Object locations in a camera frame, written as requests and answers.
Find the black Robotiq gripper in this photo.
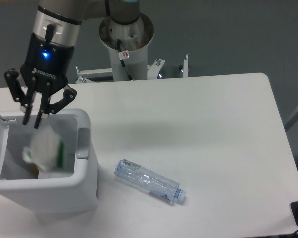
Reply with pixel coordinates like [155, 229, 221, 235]
[4, 33, 77, 129]

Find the white green wrapper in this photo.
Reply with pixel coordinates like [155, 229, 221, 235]
[22, 125, 65, 172]

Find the clear plastic water bottle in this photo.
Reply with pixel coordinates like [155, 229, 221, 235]
[114, 159, 186, 204]

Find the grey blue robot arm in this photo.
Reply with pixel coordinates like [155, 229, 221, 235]
[4, 0, 140, 128]

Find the white plastic trash can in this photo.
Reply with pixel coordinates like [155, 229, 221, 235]
[0, 109, 98, 213]

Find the white pedestal base frame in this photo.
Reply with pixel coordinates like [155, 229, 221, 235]
[75, 53, 190, 84]

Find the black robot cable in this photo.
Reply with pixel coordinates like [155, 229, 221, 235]
[117, 38, 134, 81]

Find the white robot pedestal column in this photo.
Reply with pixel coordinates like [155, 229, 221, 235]
[99, 13, 154, 81]

